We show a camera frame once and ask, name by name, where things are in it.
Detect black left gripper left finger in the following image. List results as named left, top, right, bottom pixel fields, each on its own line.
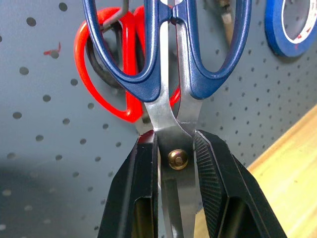
left=97, top=131, right=159, bottom=238

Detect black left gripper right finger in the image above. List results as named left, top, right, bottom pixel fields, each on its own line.
left=193, top=129, right=288, bottom=238

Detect blue handled scissors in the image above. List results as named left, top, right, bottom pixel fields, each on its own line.
left=82, top=0, right=253, bottom=238

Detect grey metal pegboard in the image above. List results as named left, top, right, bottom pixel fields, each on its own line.
left=0, top=0, right=317, bottom=238

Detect blue tape roll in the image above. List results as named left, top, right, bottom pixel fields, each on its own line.
left=264, top=0, right=317, bottom=58

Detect grey metal pegboard hook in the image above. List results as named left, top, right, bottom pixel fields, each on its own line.
left=100, top=0, right=131, bottom=32

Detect red handled scissors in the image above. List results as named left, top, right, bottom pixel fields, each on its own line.
left=73, top=5, right=181, bottom=136

